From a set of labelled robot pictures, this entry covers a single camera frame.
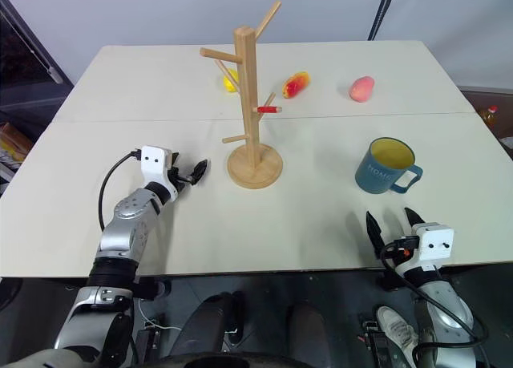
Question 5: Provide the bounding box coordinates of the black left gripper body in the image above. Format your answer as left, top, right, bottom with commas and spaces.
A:
167, 163, 195, 193

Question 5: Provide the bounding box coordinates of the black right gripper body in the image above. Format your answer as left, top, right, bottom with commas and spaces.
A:
382, 223, 420, 265

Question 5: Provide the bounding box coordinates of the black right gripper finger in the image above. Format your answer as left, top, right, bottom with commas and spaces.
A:
365, 210, 385, 261
403, 206, 422, 227

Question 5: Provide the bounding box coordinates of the wooden mug tree stand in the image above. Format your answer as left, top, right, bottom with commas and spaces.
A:
199, 0, 285, 190

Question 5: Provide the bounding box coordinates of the black table clamp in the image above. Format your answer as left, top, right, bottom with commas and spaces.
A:
134, 277, 172, 301
378, 268, 404, 293

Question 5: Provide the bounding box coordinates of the blue mug with yellow inside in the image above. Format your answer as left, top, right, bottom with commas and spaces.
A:
354, 136, 424, 196

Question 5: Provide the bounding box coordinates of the white sneaker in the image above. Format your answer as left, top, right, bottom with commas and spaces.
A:
375, 305, 420, 359

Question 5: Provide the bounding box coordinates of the black floor device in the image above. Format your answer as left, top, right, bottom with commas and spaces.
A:
135, 322, 166, 363
357, 312, 388, 368

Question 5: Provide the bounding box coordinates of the red and yellow toy fruit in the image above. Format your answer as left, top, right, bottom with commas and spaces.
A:
281, 71, 312, 100

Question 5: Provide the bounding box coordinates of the yellow oil bottle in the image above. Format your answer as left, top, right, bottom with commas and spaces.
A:
478, 105, 500, 131

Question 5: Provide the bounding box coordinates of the pink toy peach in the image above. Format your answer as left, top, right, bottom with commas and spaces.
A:
348, 75, 377, 103

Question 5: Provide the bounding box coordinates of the orange cardboard box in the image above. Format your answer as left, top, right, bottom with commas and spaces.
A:
0, 121, 35, 167

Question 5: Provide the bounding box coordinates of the dark glass cabinet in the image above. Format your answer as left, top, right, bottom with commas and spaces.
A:
0, 0, 75, 144

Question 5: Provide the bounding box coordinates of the black slanted pole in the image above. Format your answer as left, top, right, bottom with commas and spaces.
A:
367, 0, 398, 41

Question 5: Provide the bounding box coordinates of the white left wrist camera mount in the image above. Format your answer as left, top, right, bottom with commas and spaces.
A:
140, 145, 180, 203

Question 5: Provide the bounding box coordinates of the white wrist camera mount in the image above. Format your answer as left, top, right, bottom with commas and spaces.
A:
394, 222, 456, 273
140, 145, 180, 203

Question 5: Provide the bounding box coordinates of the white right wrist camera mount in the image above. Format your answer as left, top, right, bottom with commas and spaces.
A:
394, 222, 456, 273

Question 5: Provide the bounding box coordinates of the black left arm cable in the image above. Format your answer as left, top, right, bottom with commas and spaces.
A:
97, 151, 143, 232

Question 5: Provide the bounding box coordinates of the white thin cable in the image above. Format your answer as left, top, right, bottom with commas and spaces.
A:
137, 298, 180, 332

